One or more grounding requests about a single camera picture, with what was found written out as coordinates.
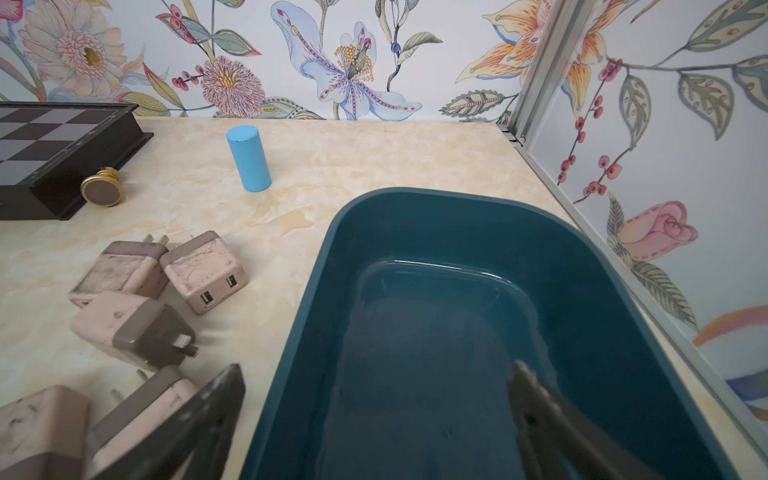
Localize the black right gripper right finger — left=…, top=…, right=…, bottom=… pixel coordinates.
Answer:
left=508, top=360, right=660, bottom=479

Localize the dark teal storage bin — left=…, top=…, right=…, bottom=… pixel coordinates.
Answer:
left=241, top=188, right=736, bottom=479

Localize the pink plug with USB ports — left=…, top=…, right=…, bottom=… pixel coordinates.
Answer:
left=159, top=231, right=248, bottom=315

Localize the light blue cylinder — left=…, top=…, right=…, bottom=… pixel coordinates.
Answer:
left=226, top=125, right=272, bottom=192

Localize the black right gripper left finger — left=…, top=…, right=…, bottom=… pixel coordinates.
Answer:
left=94, top=364, right=246, bottom=479

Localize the black chessboard box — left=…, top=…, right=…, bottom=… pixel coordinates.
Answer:
left=1, top=102, right=152, bottom=220

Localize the gold chess piece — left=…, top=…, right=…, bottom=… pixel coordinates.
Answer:
left=80, top=167, right=125, bottom=207

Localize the aluminium corner post right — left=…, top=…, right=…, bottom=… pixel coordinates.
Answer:
left=507, top=0, right=596, bottom=145

